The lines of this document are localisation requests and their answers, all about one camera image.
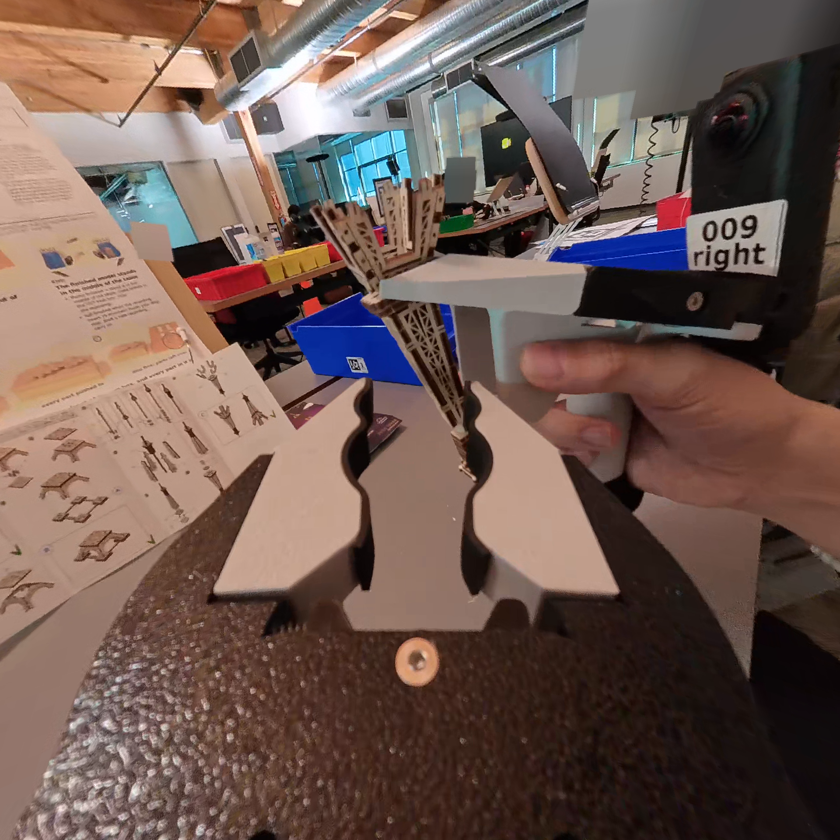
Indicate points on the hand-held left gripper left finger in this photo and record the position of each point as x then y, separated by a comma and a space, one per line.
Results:
295, 518

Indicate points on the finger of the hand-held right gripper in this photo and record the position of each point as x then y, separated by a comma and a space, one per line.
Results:
499, 285

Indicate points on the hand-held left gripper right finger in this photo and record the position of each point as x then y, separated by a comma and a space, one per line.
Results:
544, 525

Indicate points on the wooden tower model section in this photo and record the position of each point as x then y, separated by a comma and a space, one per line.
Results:
420, 334

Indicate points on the grey desk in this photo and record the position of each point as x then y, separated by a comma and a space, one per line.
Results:
413, 512

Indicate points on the person's right hand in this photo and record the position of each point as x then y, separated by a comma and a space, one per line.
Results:
709, 426

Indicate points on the blue plastic storage bin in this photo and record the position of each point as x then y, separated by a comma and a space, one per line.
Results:
341, 341
623, 249

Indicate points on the green storage bin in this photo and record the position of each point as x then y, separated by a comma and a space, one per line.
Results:
456, 223

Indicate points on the purple model kit box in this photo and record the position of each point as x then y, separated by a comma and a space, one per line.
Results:
384, 430

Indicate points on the black computer monitor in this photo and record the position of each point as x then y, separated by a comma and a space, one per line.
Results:
502, 151

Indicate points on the tan board with black sheet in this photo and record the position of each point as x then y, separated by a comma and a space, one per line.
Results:
558, 151

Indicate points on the red storage bin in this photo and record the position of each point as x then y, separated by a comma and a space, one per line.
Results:
226, 282
333, 250

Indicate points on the white folded assembly instruction sheet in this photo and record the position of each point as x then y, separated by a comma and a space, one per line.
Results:
131, 459

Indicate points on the yellow storage bin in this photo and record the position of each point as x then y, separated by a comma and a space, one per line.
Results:
296, 262
319, 256
274, 269

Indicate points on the orange traffic cone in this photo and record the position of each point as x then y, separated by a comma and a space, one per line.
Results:
312, 310

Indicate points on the black office chair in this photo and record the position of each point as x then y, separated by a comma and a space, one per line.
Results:
262, 328

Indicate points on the wooden table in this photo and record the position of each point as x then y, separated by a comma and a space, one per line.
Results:
295, 283

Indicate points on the colour printed instruction poster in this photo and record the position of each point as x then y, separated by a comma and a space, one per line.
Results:
65, 262

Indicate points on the silver ventilation duct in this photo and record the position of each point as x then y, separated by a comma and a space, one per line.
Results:
295, 39
459, 46

